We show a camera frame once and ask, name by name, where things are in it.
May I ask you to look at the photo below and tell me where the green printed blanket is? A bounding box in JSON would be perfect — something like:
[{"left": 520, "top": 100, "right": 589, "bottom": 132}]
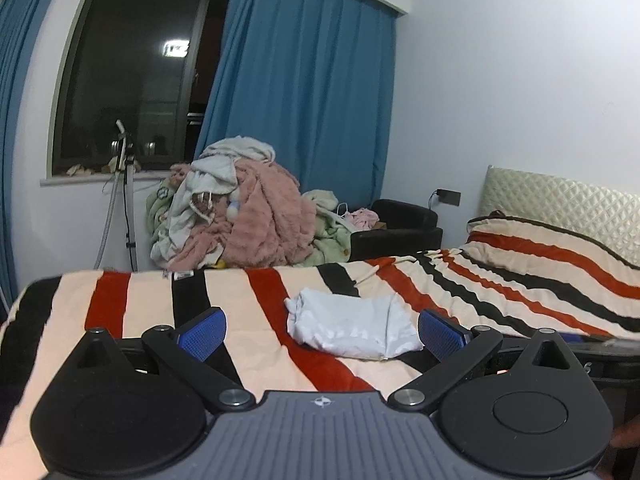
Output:
[{"left": 145, "top": 177, "right": 177, "bottom": 262}]

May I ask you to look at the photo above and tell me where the striped fleece blanket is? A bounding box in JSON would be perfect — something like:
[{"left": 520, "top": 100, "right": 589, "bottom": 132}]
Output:
[{"left": 0, "top": 215, "right": 640, "bottom": 480}]

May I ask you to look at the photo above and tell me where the dark window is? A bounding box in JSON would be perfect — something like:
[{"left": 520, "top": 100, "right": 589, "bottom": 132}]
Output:
[{"left": 40, "top": 0, "right": 239, "bottom": 188}]

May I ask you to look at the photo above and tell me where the white t-shirt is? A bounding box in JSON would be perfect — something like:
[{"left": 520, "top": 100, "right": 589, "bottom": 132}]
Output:
[{"left": 284, "top": 287, "right": 426, "bottom": 362}]

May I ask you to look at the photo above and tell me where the pale green blanket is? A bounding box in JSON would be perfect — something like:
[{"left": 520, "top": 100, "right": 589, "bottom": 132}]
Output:
[{"left": 295, "top": 189, "right": 354, "bottom": 267}]

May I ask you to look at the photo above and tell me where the narrow blue curtain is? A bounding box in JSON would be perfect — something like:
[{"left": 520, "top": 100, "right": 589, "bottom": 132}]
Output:
[{"left": 0, "top": 0, "right": 69, "bottom": 313}]

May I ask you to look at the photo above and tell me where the pink fuzzy blanket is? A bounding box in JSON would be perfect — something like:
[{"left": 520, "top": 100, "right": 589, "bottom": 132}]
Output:
[{"left": 167, "top": 157, "right": 317, "bottom": 271}]

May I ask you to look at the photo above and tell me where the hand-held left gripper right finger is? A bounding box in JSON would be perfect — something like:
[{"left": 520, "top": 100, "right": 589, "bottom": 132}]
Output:
[{"left": 387, "top": 308, "right": 577, "bottom": 410}]

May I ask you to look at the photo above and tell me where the black armchair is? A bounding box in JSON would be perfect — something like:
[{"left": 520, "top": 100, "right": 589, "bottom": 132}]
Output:
[{"left": 347, "top": 199, "right": 444, "bottom": 262}]

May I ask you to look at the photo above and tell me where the white tripod with camera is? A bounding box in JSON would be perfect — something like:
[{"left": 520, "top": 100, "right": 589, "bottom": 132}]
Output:
[{"left": 94, "top": 119, "right": 142, "bottom": 273}]

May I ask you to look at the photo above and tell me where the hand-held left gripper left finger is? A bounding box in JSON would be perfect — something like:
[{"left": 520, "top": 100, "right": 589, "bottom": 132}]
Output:
[{"left": 69, "top": 306, "right": 256, "bottom": 411}]

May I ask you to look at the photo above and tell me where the cream quilted headboard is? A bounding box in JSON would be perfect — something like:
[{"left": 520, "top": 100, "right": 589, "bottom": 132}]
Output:
[{"left": 478, "top": 165, "right": 640, "bottom": 262}]

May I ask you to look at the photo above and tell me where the wide blue curtain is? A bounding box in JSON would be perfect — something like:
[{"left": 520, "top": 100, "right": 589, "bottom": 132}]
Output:
[{"left": 192, "top": 0, "right": 399, "bottom": 213}]

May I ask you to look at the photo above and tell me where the white crumpled cloth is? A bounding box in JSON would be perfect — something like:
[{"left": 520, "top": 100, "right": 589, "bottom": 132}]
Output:
[{"left": 150, "top": 136, "right": 277, "bottom": 262}]

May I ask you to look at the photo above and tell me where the small pink garment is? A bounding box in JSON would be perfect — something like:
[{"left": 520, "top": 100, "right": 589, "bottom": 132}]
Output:
[{"left": 345, "top": 207, "right": 382, "bottom": 232}]

